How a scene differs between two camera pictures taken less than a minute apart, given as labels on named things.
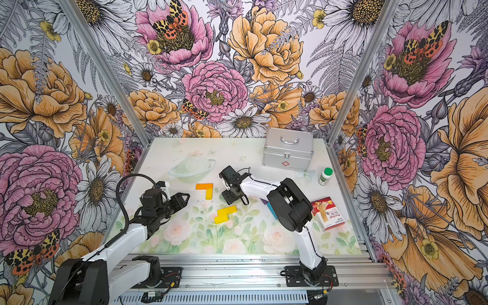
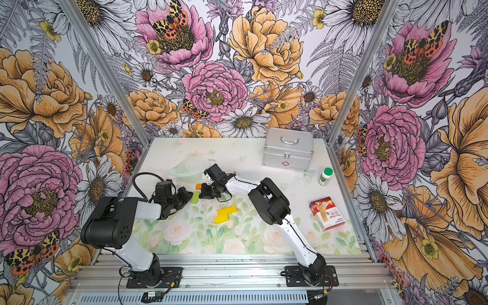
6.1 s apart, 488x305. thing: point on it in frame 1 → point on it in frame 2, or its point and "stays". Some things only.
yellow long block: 223,212 stays
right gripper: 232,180 → 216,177
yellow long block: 220,219 stays
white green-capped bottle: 325,176 stays
